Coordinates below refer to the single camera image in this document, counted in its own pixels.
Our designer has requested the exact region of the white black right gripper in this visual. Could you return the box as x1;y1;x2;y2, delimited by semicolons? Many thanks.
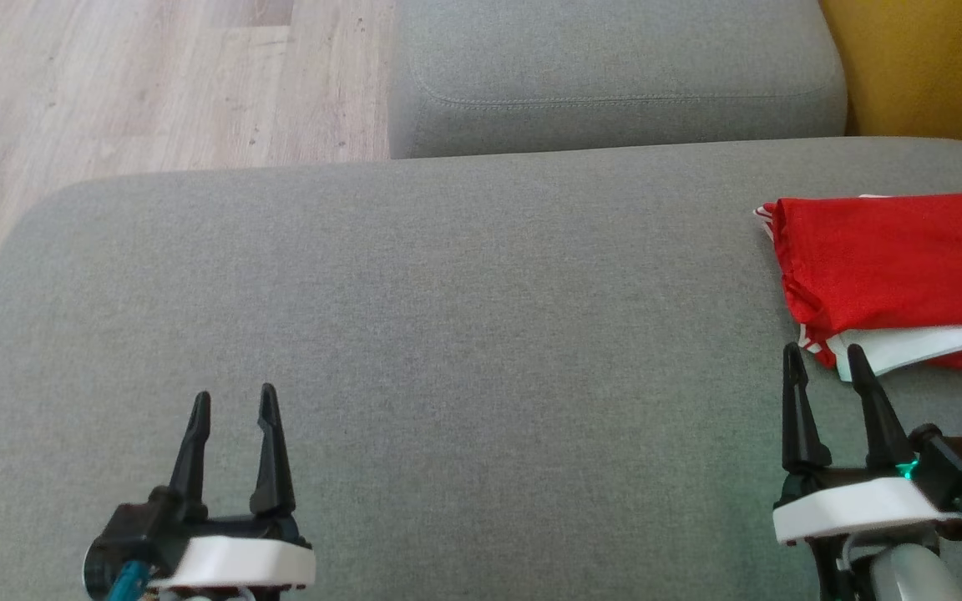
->
772;341;962;547

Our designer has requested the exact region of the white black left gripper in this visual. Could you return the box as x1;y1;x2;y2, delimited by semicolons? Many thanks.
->
154;382;317;588

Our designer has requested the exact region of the red basketball jersey number 23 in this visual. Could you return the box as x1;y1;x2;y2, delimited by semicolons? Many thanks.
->
752;192;962;383

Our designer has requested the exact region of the grey fabric sofa seat cushion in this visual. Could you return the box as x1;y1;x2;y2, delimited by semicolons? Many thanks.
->
0;137;962;601

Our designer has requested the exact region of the mustard yellow cushion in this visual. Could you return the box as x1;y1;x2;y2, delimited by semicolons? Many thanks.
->
818;0;962;156

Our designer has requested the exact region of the grey fabric sofa back cushion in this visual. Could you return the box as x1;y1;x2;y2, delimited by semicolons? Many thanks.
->
387;0;850;160

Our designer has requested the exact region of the teal left camera connector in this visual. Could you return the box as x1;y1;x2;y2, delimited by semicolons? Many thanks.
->
104;558;153;601

